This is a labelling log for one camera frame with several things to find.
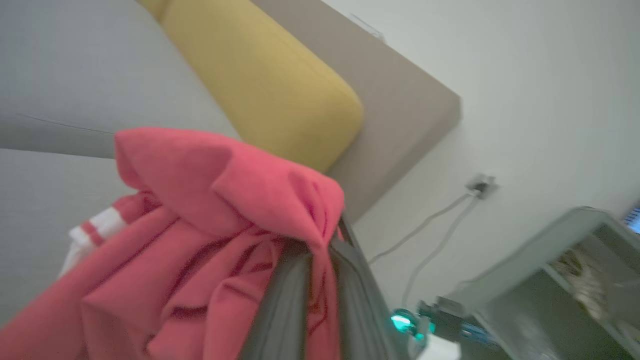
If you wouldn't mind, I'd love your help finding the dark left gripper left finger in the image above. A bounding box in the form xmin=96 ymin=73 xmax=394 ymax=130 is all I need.
xmin=239 ymin=239 xmax=315 ymax=360

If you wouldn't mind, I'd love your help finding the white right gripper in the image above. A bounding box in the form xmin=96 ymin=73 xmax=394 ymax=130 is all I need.
xmin=389 ymin=308 xmax=462 ymax=360

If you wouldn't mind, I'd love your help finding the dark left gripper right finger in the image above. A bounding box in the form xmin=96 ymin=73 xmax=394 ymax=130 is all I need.
xmin=329 ymin=216 xmax=412 ymax=360

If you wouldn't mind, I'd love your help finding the red jersey with white trim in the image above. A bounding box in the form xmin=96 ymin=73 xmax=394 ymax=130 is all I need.
xmin=0 ymin=126 xmax=346 ymax=360

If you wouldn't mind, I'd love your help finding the white framed glass cabinet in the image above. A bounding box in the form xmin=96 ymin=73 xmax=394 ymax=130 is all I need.
xmin=450 ymin=206 xmax=640 ymax=360

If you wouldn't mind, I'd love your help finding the taupe sofa back panel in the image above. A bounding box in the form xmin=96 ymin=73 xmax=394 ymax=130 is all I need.
xmin=250 ymin=0 xmax=462 ymax=224

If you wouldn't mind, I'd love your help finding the small blue object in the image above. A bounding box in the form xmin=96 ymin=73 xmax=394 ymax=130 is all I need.
xmin=625 ymin=204 xmax=640 ymax=235

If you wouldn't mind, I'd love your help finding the yellow sofa back cushion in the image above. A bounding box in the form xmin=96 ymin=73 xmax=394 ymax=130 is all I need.
xmin=136 ymin=0 xmax=170 ymax=22
xmin=159 ymin=0 xmax=365 ymax=174

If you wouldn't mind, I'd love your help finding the grey sofa seat cushion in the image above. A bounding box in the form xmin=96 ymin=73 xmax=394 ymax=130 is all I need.
xmin=0 ymin=0 xmax=243 ymax=160

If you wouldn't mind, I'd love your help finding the white power cable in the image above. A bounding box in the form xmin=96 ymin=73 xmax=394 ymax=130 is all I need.
xmin=401 ymin=196 xmax=479 ymax=308
xmin=369 ymin=192 xmax=473 ymax=265

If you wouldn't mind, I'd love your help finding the white wall socket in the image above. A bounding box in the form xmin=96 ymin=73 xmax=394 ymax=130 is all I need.
xmin=465 ymin=173 xmax=499 ymax=201

